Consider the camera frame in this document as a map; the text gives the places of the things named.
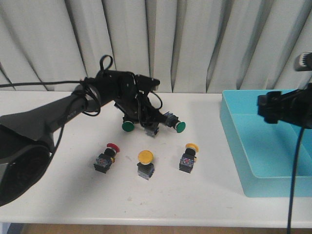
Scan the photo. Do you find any left green push button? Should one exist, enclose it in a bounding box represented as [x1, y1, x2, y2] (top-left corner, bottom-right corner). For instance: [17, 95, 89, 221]
[121, 116, 135, 132]

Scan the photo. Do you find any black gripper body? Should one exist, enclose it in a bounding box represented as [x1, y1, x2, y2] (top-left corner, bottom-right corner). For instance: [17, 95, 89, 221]
[113, 72, 165, 127]

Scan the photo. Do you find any white pleated curtain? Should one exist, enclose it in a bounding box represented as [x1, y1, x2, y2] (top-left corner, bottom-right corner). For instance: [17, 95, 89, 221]
[0, 0, 312, 93]

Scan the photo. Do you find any right green push button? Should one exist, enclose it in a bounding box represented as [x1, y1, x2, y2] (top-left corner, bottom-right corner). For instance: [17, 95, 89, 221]
[164, 112, 186, 133]

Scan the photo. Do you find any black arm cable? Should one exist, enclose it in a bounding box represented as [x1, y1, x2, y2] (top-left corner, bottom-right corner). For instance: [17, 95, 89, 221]
[286, 125, 306, 234]
[0, 55, 163, 156]

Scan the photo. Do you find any green push button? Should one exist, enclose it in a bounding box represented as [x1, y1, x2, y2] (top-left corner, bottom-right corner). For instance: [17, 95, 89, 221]
[164, 112, 186, 133]
[121, 116, 135, 132]

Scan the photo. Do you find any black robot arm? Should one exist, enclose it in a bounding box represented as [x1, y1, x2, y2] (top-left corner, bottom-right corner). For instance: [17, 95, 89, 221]
[257, 83, 312, 129]
[0, 70, 165, 205]

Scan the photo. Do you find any red push button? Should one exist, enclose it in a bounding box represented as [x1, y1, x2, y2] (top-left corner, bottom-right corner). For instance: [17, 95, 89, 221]
[94, 143, 120, 174]
[144, 123, 159, 137]

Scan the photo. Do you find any teal plastic box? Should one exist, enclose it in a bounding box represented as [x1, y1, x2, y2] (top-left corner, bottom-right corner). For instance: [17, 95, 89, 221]
[220, 90, 300, 197]

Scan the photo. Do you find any yellow push button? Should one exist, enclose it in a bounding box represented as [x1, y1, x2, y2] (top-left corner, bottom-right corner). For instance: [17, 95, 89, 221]
[179, 143, 199, 173]
[137, 150, 155, 180]

